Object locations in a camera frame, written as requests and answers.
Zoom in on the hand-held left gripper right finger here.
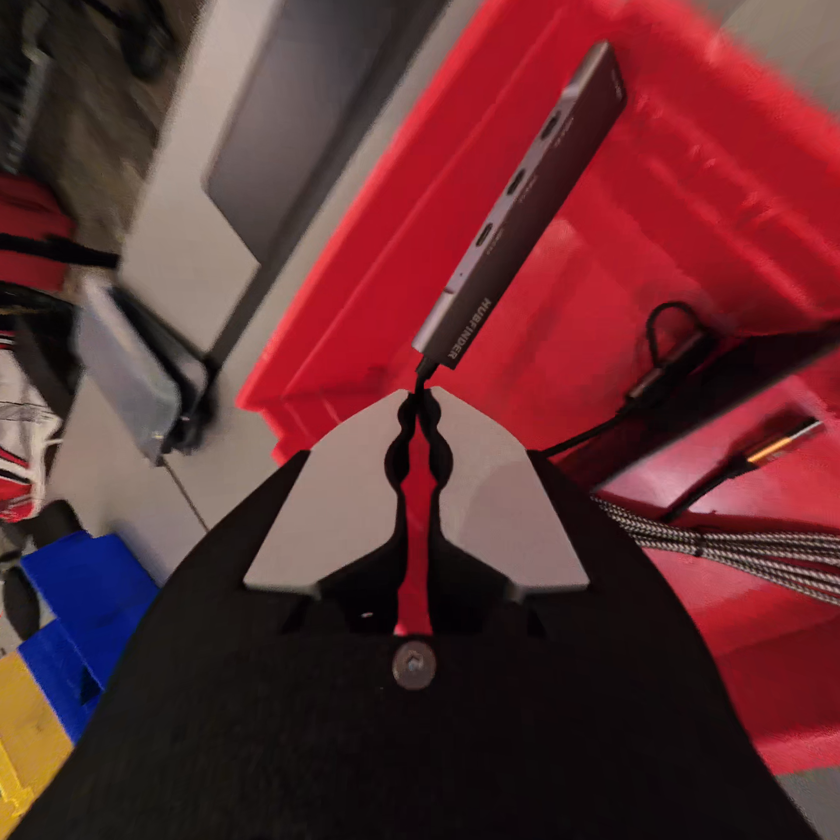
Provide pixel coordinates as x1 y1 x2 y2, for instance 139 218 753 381
423 388 589 618

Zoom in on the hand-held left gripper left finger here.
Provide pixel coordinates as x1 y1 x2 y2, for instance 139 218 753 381
243 390 410 618

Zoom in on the braided grey cable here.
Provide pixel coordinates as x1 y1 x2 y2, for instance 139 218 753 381
590 491 840 609

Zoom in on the black cable gold plug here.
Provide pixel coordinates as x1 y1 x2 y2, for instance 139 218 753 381
657 416 826 521

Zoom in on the grey hub with cable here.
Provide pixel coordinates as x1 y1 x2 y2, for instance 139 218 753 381
413 40 630 391

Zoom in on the red plastic bin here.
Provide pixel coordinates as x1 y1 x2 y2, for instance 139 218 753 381
237 0 840 775

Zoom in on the grey desk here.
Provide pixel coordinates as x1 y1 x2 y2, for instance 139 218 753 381
46 0 840 840

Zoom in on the grey pouch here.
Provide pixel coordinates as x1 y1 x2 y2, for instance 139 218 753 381
71 275 220 468

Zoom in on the blue plastic bin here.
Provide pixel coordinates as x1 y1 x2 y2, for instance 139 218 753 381
19 528 160 744

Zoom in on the black divider in red bin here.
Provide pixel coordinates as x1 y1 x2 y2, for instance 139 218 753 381
549 321 840 489

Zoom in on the red white printed bag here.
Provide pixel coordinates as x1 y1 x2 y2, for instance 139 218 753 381
0 329 69 526

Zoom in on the yellow plastic bin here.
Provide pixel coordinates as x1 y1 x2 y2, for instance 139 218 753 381
0 649 78 830

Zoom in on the red floor bag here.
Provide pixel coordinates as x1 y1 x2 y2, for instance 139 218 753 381
0 171 122 298

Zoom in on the dark desk cable flap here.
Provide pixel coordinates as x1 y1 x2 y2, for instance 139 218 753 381
203 0 450 265

